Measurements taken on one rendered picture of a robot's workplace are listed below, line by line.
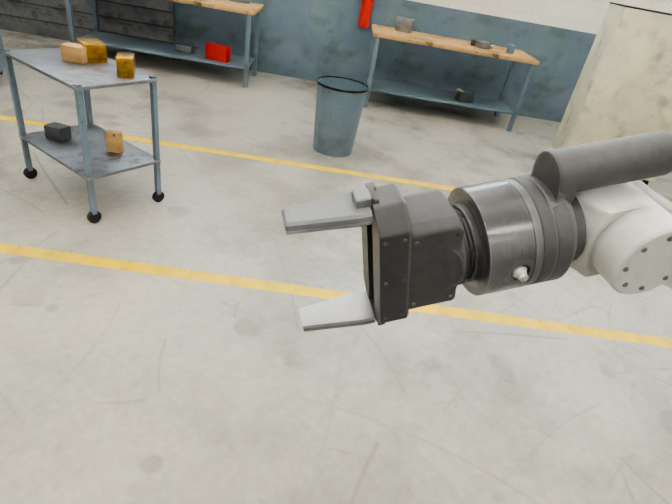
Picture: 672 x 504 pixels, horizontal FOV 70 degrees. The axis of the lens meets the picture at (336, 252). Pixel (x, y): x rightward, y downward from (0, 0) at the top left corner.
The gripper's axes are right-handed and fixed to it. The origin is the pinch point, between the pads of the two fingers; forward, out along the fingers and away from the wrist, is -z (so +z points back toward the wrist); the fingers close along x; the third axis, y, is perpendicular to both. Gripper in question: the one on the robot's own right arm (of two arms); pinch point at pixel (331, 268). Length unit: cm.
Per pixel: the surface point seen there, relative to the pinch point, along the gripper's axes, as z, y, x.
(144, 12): -121, -700, -145
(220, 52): -30, -595, -175
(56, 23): -240, -725, -150
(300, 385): -7, -98, -161
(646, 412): 155, -66, -199
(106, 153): -102, -275, -124
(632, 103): 365, -362, -204
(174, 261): -65, -194, -157
